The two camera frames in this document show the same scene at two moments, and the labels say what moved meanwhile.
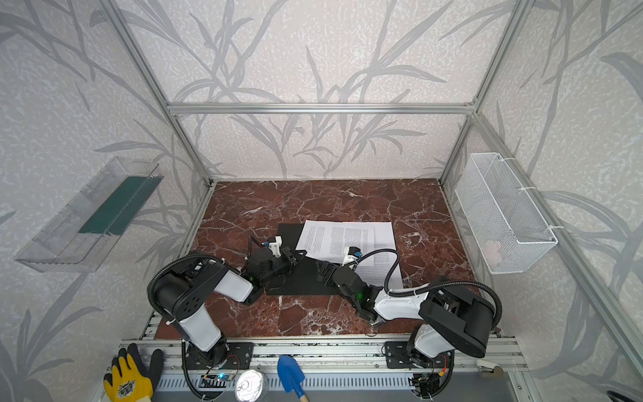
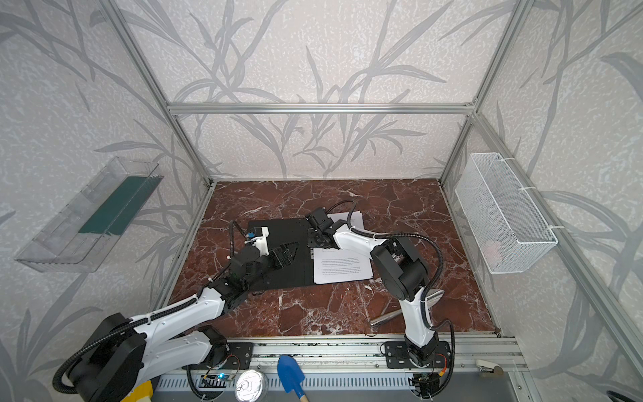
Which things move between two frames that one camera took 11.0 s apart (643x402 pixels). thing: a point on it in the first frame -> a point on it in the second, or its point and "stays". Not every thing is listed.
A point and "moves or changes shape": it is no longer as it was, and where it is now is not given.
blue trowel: [291, 374] stays
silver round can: [251, 386] stays
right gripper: [331, 274] -> [319, 236]
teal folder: [301, 276] moves or changes shape
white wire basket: [507, 234] stays
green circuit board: [214, 380] stays
